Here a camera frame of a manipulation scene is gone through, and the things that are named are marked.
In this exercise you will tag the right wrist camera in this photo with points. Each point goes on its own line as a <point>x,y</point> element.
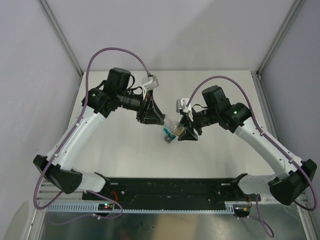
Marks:
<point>184,108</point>

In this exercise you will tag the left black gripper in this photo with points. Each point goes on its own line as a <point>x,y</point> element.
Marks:
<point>149,112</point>

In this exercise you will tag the left aluminium frame post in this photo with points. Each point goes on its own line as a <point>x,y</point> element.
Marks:
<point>53,22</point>

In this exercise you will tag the grey slotted cable duct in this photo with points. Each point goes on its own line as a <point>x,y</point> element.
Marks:
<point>105,207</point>

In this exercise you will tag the clear pill bottle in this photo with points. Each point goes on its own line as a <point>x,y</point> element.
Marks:
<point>174,127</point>

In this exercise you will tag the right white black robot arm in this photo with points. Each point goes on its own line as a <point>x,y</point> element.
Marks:
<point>291,174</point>

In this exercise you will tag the aluminium frame post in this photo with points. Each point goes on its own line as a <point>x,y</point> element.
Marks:
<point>53,22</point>
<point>280,35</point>

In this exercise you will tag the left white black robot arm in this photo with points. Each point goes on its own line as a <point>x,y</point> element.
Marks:
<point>99,102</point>

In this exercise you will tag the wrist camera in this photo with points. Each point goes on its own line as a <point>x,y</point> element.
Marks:
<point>184,108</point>
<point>149,83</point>

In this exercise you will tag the right aluminium frame post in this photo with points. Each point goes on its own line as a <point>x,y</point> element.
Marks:
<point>280,35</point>

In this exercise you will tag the teal pill box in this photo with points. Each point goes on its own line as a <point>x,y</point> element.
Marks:
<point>169,135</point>

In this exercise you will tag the shiny metal base plate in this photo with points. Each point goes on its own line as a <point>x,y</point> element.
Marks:
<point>66,226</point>

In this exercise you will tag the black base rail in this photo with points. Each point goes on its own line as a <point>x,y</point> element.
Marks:
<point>175,193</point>

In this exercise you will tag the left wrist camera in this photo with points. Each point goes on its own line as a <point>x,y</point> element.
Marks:
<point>149,83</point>

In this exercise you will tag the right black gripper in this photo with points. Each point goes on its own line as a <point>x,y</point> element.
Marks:
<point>188,133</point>

